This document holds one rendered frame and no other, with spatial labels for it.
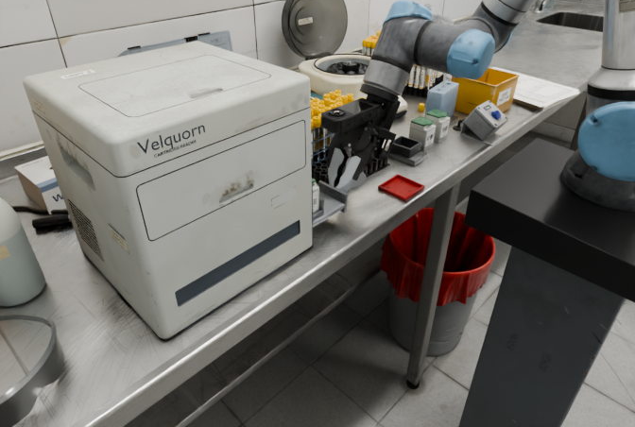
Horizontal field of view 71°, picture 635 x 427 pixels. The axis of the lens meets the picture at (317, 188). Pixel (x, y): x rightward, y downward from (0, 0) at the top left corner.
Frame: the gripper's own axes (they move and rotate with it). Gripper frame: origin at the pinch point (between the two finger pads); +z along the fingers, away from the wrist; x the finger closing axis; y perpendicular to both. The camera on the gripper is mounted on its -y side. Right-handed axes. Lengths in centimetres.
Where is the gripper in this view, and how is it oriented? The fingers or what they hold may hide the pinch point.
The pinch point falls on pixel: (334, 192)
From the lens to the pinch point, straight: 82.4
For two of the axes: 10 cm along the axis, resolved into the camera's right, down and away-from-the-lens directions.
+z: -3.5, 9.2, 1.6
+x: -7.1, -3.7, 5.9
